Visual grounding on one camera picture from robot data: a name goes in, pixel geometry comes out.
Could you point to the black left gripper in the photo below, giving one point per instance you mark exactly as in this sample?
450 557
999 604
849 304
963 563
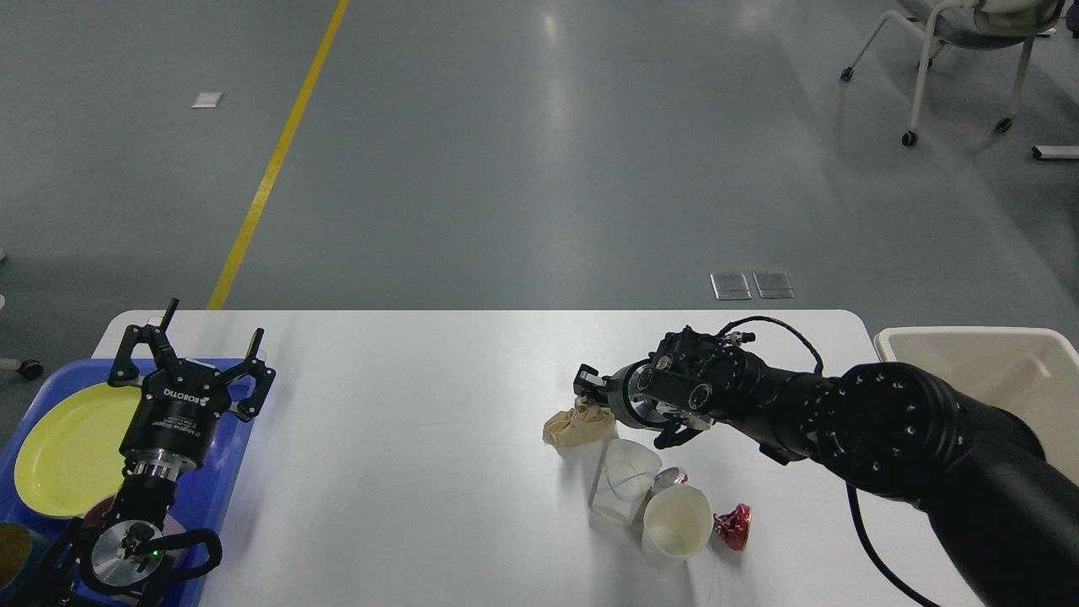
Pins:
175 417

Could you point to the red foil wrapper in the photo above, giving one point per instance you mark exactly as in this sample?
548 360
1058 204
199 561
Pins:
733 528

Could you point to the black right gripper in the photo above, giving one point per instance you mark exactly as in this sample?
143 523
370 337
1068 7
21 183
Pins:
619 393

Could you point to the black caster wheel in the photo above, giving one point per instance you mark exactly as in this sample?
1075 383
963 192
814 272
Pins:
28 369

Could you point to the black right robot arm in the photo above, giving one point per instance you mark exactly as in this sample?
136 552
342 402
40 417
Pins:
1004 515

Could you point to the white patterned paper cup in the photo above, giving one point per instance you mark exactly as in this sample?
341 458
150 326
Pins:
624 478

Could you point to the white bar on floor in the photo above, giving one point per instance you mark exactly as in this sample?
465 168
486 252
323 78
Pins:
1044 152

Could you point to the white wheeled chair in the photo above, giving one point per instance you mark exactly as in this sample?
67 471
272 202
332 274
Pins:
970 25

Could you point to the white floor marker tile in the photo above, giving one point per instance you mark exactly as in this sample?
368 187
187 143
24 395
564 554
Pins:
207 100

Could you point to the brown paper ball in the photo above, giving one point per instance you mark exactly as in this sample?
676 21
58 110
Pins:
584 423

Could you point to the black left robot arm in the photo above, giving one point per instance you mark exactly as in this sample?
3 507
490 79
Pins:
126 552

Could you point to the beige plastic bin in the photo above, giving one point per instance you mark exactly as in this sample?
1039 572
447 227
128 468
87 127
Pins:
1031 372

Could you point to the teal mug yellow inside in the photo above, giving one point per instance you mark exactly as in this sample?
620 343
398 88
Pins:
22 551

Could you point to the silver floor socket plate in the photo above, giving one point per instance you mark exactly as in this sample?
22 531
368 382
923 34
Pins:
730 286

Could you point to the yellow plastic plate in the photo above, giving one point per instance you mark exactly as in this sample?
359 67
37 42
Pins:
71 459

